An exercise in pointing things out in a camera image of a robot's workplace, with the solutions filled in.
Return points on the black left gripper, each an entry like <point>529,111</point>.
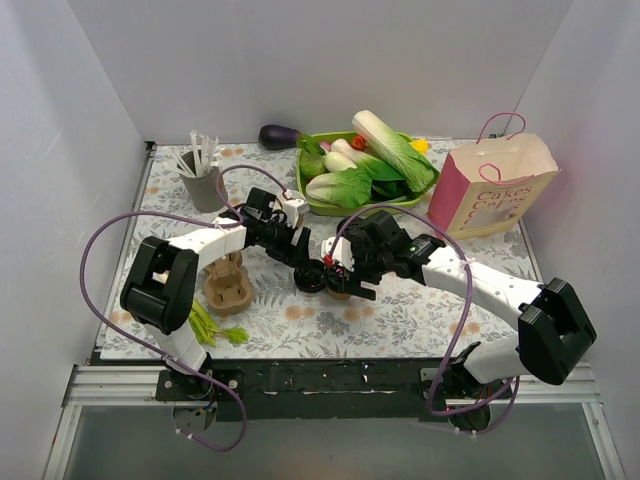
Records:
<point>296,246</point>

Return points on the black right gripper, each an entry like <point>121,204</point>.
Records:
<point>354,270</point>

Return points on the brown paper cup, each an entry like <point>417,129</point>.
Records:
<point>340,292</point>
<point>294,210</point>

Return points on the pink paper cake bag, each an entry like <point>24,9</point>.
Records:
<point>486,186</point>

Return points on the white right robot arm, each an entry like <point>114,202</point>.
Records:
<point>553,331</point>

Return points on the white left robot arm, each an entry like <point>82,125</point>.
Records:
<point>159,289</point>

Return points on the stack of black lids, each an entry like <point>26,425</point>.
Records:
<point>309,279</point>

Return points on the bok choy front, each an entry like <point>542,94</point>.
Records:
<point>349,188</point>

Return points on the bok choy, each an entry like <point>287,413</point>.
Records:
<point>377,169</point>
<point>349,188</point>

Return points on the floral table mat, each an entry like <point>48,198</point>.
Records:
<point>406,320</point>

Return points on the brown cardboard cup carrier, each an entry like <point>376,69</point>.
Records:
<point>227,288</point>

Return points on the bok choy middle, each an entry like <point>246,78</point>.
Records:
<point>377,169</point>

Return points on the green plastic vegetable tray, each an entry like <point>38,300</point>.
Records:
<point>315,158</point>

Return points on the purple eggplant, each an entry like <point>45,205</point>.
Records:
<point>277,137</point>

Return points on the grey straw holder cup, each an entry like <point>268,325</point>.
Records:
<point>208,193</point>

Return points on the red pepper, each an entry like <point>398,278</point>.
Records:
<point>358,143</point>

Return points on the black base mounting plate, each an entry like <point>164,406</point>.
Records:
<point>329,388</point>

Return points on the green celery stalks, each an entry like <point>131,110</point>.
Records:
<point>206,330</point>

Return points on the napa cabbage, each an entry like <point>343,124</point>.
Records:
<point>395,150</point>

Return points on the yellow vegetable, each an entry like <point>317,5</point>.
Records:
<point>420,145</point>

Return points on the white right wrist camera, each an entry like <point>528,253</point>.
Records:
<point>337,252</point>

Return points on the aluminium frame rail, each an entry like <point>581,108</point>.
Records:
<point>138,385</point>

